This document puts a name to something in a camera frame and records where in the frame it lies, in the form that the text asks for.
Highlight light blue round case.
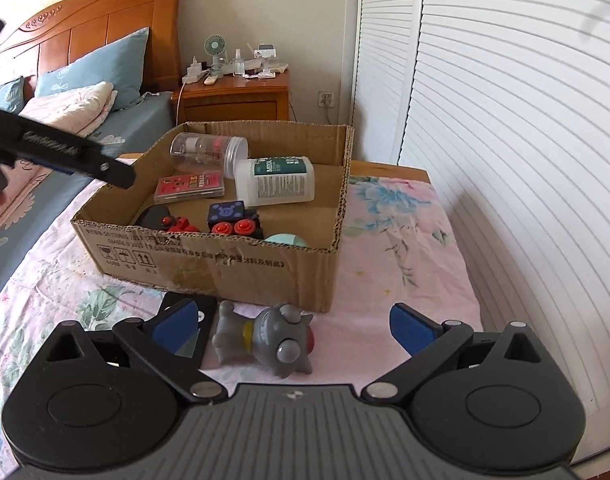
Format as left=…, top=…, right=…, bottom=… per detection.
left=265, top=233, right=308, bottom=247

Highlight red playing card case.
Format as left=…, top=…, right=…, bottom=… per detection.
left=153, top=170, right=225, bottom=205

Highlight clear jar with white lid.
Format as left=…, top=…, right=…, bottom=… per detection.
left=169, top=133, right=249, bottom=180

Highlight blue pillow left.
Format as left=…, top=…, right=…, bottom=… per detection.
left=0, top=76, right=25, bottom=115

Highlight blue pillow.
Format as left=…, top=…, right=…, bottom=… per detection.
left=0, top=76, right=25, bottom=115
left=35, top=27, right=150, bottom=110

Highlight pink floral quilt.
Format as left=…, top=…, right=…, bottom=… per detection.
left=0, top=80, right=120, bottom=241

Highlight floral pink tablecloth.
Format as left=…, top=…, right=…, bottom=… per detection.
left=0, top=156, right=486, bottom=480

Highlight red toy train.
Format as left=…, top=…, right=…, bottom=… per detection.
left=161, top=216, right=199, bottom=232

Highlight dark key fob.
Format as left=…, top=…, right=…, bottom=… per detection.
left=134, top=205, right=173, bottom=231

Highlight black cube toy red wheels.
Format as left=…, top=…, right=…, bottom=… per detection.
left=207, top=200, right=264, bottom=240

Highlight blue bed sheet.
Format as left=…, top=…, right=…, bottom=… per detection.
left=0, top=92, right=174, bottom=292

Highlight wooden bed headboard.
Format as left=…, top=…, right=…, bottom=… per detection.
left=0, top=0, right=181, bottom=92

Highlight blue pillow right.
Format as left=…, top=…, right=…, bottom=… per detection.
left=35, top=27, right=150, bottom=110

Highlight cardboard box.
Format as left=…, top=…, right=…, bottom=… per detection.
left=72, top=122, right=354, bottom=313

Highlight white plastic bottle green label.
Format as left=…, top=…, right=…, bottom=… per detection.
left=235, top=156, right=316, bottom=207

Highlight white power strip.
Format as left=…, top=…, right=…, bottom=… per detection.
left=181, top=58, right=209, bottom=84

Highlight small green desk fan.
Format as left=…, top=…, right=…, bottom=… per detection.
left=204, top=35, right=227, bottom=78

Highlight wooden nightstand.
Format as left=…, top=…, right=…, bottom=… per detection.
left=171, top=70, right=291, bottom=124

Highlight clear spray bottle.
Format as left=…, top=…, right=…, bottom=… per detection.
left=232, top=48, right=245, bottom=78

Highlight white louvered closet door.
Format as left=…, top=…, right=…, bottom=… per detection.
left=353, top=0, right=610, bottom=460

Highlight wall power outlet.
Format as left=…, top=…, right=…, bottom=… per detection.
left=318, top=91, right=334, bottom=108

